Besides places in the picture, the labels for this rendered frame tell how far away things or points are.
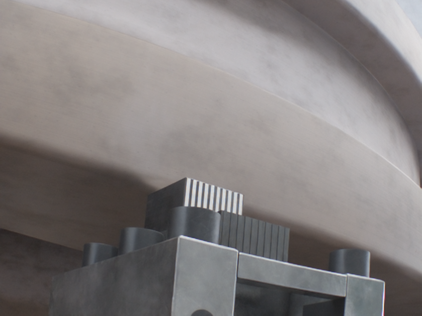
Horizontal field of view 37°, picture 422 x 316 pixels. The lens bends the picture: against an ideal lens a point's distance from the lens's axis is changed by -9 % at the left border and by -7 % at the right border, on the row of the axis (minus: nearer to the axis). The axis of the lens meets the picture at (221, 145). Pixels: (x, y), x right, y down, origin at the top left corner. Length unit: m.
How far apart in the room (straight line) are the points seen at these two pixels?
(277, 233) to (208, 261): 0.22
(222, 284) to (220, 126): 0.52
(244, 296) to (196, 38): 0.71
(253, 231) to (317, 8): 0.96
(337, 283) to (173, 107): 0.48
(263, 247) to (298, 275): 0.11
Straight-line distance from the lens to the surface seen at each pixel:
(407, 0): 5.44
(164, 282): 0.76
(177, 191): 1.04
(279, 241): 0.96
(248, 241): 0.92
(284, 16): 1.73
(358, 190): 1.51
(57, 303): 1.09
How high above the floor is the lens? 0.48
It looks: 24 degrees up
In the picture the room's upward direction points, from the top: 5 degrees clockwise
